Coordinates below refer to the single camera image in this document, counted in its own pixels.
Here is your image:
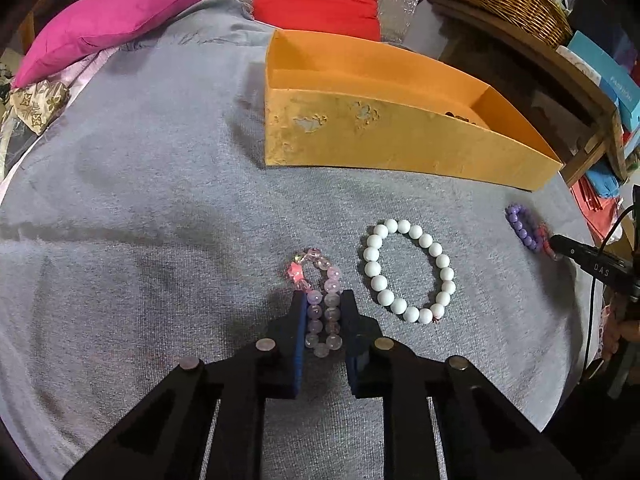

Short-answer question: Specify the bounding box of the purple bead bracelet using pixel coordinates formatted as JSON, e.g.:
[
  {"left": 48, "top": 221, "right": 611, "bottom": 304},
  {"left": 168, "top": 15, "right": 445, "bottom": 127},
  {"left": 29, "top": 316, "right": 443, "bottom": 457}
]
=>
[{"left": 505, "top": 203, "right": 543, "bottom": 251}]

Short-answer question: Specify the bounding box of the orange cardboard box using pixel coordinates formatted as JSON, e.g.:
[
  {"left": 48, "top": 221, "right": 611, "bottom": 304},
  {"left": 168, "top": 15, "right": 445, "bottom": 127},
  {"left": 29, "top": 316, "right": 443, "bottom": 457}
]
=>
[{"left": 263, "top": 29, "right": 563, "bottom": 192}]

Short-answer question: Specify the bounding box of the magenta pillow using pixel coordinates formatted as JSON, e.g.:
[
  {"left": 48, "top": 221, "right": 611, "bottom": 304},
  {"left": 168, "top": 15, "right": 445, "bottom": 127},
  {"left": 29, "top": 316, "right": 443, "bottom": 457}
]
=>
[{"left": 11, "top": 0, "right": 221, "bottom": 90}]

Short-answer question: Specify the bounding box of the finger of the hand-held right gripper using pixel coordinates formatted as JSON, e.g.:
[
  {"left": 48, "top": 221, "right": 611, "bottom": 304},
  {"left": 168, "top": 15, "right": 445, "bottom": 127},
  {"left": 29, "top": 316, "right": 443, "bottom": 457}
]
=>
[{"left": 550, "top": 234, "right": 640, "bottom": 303}]

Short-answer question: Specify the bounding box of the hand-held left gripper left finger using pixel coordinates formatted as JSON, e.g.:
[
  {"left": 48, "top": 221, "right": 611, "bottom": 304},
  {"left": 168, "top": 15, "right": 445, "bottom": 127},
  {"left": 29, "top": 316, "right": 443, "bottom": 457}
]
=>
[{"left": 62, "top": 290, "right": 307, "bottom": 480}]

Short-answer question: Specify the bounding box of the black cable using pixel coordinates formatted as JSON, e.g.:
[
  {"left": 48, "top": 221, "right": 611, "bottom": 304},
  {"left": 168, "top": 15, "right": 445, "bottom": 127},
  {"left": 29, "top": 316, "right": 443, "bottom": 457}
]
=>
[{"left": 582, "top": 205, "right": 640, "bottom": 376}]

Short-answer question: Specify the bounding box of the pale pink bead bracelet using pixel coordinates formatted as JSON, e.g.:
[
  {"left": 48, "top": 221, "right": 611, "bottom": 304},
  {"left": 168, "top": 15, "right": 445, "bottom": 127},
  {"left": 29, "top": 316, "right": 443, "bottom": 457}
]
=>
[{"left": 290, "top": 247, "right": 346, "bottom": 358}]

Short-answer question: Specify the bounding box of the grey blanket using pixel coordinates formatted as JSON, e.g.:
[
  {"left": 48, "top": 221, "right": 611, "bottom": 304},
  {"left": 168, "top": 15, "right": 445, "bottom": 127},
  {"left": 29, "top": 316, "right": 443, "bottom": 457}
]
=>
[{"left": 0, "top": 0, "right": 608, "bottom": 480}]

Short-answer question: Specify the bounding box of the white patterned box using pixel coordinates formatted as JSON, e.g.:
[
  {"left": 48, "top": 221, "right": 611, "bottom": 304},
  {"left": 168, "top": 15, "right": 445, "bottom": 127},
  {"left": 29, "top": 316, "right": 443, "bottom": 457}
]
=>
[{"left": 556, "top": 45, "right": 603, "bottom": 86}]

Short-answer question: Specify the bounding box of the blue folded cloth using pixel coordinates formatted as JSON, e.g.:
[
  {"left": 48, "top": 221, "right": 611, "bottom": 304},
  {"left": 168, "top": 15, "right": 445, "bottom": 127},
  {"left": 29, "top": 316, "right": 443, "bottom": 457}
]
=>
[{"left": 585, "top": 165, "right": 626, "bottom": 198}]

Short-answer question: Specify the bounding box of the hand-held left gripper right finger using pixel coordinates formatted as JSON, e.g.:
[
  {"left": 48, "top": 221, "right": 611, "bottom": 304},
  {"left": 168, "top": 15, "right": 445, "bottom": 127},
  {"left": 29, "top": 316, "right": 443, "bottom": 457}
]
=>
[{"left": 340, "top": 290, "right": 583, "bottom": 480}]

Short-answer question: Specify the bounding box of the pink and white bead bracelet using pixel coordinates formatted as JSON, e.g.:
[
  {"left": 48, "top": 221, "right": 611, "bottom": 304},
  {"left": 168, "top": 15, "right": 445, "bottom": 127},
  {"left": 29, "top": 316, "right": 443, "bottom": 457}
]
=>
[{"left": 532, "top": 225, "right": 563, "bottom": 262}]

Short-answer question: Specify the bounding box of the stack of coral folded cloths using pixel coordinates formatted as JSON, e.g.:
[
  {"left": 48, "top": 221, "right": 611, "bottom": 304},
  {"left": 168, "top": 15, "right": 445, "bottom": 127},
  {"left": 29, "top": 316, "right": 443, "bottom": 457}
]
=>
[{"left": 570, "top": 180, "right": 626, "bottom": 241}]

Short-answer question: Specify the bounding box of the gold patterned cloth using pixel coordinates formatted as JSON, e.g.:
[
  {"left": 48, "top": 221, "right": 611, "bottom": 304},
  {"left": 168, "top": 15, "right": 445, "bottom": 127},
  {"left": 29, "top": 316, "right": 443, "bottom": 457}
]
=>
[{"left": 10, "top": 80, "right": 70, "bottom": 136}]

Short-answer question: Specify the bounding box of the light blue shoebox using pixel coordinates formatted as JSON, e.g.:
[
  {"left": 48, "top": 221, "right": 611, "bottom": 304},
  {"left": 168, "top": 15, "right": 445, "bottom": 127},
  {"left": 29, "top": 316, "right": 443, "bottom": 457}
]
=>
[{"left": 567, "top": 31, "right": 640, "bottom": 131}]

